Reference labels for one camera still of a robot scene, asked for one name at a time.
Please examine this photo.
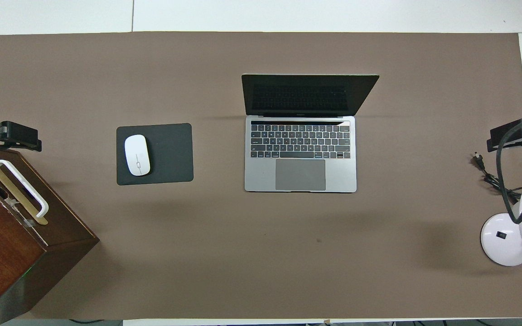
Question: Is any brown table mat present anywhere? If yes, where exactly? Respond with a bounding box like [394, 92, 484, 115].
[0, 31, 522, 320]

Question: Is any silver laptop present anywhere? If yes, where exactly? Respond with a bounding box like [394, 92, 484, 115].
[242, 74, 380, 193]

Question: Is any black mouse pad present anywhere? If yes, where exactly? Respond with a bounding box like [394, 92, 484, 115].
[116, 123, 194, 186]

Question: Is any white desk lamp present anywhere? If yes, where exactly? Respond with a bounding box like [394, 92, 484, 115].
[480, 187, 522, 267]

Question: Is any white box handle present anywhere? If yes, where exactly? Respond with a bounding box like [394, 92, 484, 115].
[0, 159, 49, 218]

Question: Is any white computer mouse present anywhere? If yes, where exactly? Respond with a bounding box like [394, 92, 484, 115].
[124, 134, 151, 177]

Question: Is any dark brown wooden box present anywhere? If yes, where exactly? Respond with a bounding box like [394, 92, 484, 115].
[0, 147, 100, 324]

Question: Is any black lamp power cable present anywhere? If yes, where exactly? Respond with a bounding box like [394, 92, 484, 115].
[472, 153, 522, 203]

